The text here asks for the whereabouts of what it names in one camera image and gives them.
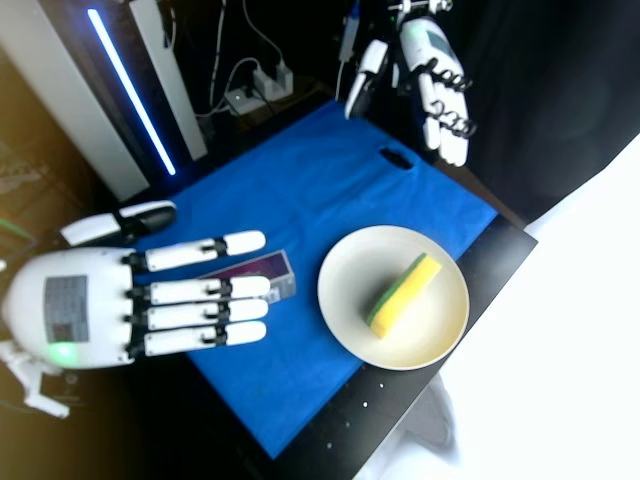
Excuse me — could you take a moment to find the white power cable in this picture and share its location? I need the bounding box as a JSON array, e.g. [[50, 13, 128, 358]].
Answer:
[[242, 0, 287, 69]]

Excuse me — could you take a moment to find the purple rectangular box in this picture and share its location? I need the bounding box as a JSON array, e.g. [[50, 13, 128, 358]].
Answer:
[[197, 248, 297, 304]]

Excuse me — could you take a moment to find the cream round plate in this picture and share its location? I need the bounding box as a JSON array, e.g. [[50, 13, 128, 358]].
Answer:
[[317, 224, 471, 372]]

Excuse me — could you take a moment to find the white power strip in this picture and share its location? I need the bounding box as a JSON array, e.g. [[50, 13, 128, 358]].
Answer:
[[223, 83, 267, 115]]

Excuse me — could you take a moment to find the grey cloth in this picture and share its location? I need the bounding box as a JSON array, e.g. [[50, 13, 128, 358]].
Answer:
[[399, 374, 461, 451]]

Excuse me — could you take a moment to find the white column with blue light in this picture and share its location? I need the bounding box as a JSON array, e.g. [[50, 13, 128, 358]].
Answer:
[[0, 0, 209, 204]]

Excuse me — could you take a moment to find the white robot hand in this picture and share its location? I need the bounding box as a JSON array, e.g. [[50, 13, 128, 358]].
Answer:
[[344, 17, 478, 167], [0, 199, 272, 374]]

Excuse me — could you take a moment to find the white blue-tipped device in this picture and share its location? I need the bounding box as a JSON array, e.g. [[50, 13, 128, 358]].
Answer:
[[338, 0, 362, 64]]

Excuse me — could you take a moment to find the blue cloth bag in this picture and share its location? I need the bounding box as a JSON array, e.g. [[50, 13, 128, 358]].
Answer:
[[99, 99, 500, 460]]

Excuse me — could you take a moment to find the white plug adapter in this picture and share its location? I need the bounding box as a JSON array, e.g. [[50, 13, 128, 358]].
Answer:
[[251, 60, 295, 100]]

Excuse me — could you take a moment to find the yellow green sponge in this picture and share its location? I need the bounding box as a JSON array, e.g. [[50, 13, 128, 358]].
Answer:
[[367, 252, 444, 341]]

